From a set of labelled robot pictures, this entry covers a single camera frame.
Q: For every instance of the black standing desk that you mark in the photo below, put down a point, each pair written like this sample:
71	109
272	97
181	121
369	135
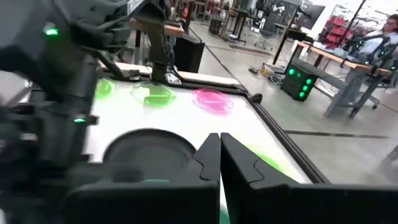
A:
242	21

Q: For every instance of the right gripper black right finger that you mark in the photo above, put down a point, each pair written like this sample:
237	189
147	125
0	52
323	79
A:
280	202

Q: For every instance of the black box cabinet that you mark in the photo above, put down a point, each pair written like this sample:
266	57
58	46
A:
188	53

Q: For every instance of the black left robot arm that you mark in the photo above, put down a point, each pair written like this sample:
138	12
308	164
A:
62	77

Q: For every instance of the small wooden top table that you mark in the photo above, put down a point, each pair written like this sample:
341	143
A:
172	29

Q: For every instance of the clear pale green plastic plate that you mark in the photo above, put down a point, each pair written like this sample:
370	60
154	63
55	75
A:
152	93

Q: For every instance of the black robot arms on workbench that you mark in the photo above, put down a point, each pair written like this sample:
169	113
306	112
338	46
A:
370	46

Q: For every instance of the black table edge frame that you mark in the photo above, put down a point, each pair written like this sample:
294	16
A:
280	133

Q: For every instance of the bright green plastic plate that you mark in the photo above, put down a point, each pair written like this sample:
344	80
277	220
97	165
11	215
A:
269	161
104	88

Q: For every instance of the black knob on table corner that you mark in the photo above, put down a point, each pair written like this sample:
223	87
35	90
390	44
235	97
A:
256	98

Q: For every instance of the long wooden workbench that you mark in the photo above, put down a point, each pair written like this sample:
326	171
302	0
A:
342	60

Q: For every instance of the black flat screen monitor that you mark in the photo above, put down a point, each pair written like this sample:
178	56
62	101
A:
311	15

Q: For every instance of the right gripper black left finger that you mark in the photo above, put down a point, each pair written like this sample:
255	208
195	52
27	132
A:
174	202

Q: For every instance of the pink plastic plate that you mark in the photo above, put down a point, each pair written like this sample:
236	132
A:
213	101

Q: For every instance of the black computer with green lights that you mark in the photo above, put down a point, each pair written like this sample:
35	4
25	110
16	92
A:
298	82

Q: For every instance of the grey office chair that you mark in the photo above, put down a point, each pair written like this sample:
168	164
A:
265	37

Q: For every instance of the teal plastic bowl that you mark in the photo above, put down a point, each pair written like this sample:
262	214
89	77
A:
149	152

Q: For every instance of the person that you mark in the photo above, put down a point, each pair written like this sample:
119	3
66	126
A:
384	35

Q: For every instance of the red storage shelf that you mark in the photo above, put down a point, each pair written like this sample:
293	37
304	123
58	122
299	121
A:
335	31

